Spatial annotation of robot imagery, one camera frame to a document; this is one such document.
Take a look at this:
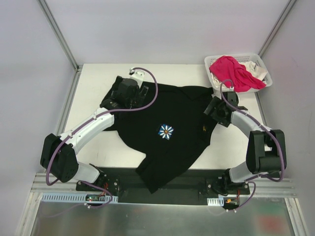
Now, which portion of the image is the black daisy print t-shirt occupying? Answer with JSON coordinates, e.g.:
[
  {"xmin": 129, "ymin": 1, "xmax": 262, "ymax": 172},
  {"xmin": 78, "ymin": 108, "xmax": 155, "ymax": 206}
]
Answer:
[{"xmin": 107, "ymin": 82, "xmax": 217, "ymax": 193}]

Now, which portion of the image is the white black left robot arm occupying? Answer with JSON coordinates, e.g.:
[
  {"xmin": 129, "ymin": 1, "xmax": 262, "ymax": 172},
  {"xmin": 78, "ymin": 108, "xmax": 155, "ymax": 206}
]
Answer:
[{"xmin": 40, "ymin": 69, "xmax": 148, "ymax": 191}]

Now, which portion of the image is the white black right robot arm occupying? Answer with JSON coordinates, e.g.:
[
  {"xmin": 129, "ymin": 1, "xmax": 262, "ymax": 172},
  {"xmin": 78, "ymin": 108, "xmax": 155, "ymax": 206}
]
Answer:
[{"xmin": 204, "ymin": 91, "xmax": 287, "ymax": 196}]

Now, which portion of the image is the pink t-shirt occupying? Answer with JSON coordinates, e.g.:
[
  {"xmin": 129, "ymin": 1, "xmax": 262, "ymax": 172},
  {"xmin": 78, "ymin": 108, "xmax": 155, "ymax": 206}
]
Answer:
[{"xmin": 209, "ymin": 56, "xmax": 266, "ymax": 92}]

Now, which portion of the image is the white cream t-shirt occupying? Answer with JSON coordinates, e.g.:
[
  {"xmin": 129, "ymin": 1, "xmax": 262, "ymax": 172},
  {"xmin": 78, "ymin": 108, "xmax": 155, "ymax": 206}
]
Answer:
[{"xmin": 240, "ymin": 61, "xmax": 268, "ymax": 81}]

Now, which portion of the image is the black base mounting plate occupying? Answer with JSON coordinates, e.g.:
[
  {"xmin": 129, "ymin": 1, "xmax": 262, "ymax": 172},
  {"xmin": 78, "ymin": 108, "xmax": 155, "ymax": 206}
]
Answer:
[{"xmin": 75, "ymin": 166, "xmax": 251, "ymax": 205}]

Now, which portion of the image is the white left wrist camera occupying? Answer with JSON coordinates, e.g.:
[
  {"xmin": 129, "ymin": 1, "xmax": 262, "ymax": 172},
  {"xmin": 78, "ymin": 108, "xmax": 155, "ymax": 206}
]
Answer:
[{"xmin": 129, "ymin": 68, "xmax": 145, "ymax": 87}]

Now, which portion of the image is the left table edge rail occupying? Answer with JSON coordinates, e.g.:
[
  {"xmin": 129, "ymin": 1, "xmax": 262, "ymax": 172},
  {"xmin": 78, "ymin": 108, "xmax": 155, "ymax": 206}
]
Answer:
[{"xmin": 55, "ymin": 65, "xmax": 83, "ymax": 134}]

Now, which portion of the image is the white right cable duct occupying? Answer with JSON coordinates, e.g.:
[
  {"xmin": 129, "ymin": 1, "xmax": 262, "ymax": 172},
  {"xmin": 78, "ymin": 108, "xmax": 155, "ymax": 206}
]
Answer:
[{"xmin": 207, "ymin": 197, "xmax": 224, "ymax": 207}]

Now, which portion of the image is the white cable duct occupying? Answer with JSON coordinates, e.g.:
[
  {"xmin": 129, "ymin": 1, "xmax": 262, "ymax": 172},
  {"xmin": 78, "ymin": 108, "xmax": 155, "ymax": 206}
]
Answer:
[
  {"xmin": 207, "ymin": 197, "xmax": 224, "ymax": 207},
  {"xmin": 41, "ymin": 193, "xmax": 118, "ymax": 204}
]

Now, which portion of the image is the front aluminium rail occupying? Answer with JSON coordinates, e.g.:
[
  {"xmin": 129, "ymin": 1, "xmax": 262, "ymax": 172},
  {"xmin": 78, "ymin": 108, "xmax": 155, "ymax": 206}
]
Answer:
[{"xmin": 31, "ymin": 173, "xmax": 297, "ymax": 198}]

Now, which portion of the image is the white left cable duct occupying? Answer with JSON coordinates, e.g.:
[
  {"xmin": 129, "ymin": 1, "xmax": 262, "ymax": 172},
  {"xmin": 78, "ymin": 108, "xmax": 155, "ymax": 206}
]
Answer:
[{"xmin": 41, "ymin": 193, "xmax": 118, "ymax": 204}]

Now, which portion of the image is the left aluminium frame post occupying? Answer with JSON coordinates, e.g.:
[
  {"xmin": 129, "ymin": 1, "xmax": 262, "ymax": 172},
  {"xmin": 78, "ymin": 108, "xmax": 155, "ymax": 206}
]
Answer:
[{"xmin": 37, "ymin": 0, "xmax": 79, "ymax": 72}]

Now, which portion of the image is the aluminium frame post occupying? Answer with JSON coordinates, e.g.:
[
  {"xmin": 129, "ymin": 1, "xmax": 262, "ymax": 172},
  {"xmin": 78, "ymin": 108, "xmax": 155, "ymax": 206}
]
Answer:
[
  {"xmin": 258, "ymin": 0, "xmax": 298, "ymax": 58},
  {"xmin": 37, "ymin": 0, "xmax": 79, "ymax": 72}
]

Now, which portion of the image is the right aluminium frame post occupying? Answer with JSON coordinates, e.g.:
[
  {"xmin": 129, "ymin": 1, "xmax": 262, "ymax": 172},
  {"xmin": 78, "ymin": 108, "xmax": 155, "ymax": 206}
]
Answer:
[{"xmin": 258, "ymin": 0, "xmax": 298, "ymax": 58}]

